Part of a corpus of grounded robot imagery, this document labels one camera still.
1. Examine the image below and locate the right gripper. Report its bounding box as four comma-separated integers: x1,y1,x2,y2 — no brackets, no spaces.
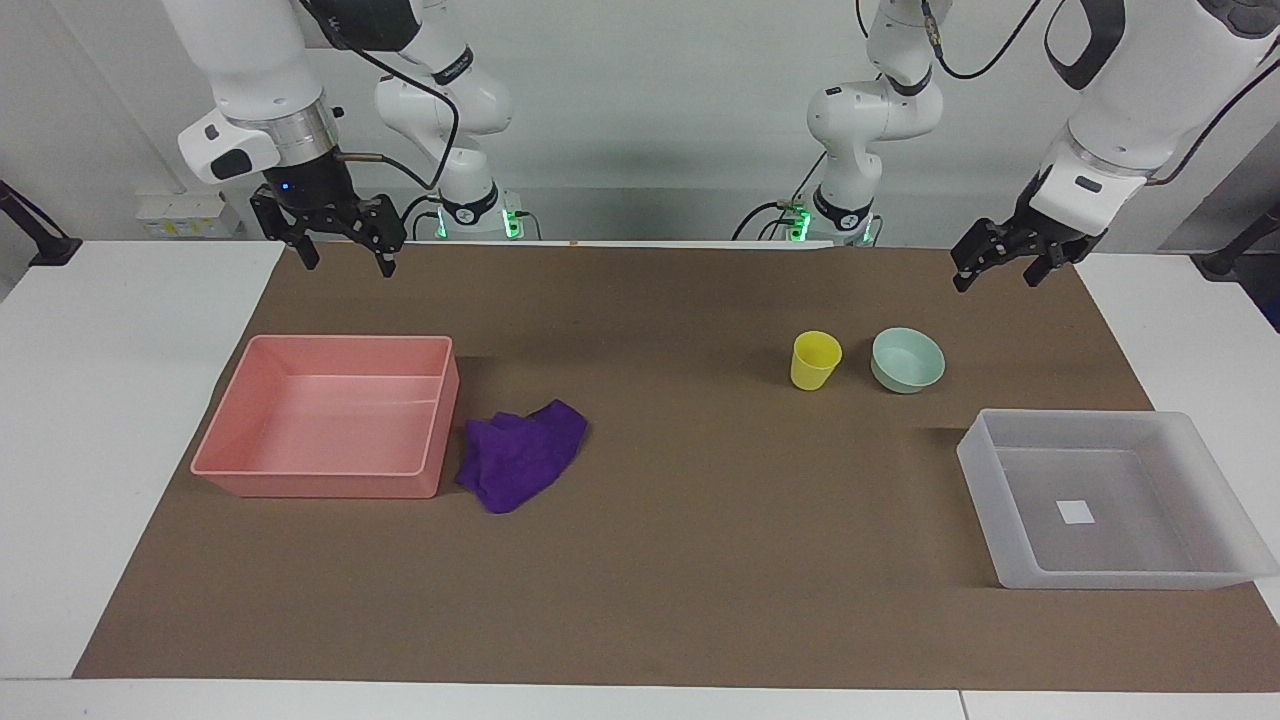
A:
249,150,409,279

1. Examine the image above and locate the yellow plastic cup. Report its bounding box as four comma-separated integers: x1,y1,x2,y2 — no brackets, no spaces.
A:
790,330,844,392

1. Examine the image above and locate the light green bowl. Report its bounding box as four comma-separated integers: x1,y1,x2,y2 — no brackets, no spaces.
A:
870,327,947,395

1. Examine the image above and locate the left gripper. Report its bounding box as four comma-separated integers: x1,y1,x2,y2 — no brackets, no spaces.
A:
949,170,1098,294

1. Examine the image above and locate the pink plastic bin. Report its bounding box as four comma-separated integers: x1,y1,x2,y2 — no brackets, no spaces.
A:
190,334,462,500

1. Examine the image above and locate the purple cloth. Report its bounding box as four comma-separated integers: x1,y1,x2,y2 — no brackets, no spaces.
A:
455,398,590,515

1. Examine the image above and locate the translucent white plastic bin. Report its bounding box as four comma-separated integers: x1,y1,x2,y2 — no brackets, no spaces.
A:
956,407,1280,591

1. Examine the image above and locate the black cable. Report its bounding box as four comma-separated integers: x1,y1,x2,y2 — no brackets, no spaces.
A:
1145,58,1280,188
918,0,1045,82
731,150,831,242
400,192,446,242
298,0,462,192

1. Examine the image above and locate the black stand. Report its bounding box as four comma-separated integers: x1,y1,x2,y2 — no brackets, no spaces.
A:
1198,203,1280,282
0,178,83,268

